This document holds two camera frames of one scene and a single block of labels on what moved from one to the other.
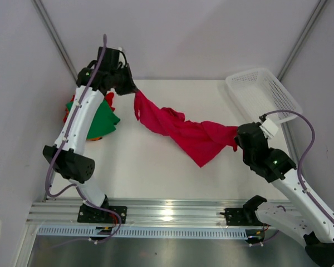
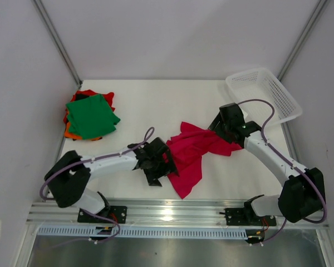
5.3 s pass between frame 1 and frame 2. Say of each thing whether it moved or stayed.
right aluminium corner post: stayed
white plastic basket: stayed
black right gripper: moved
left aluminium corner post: stayed
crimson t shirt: moved
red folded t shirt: stayed
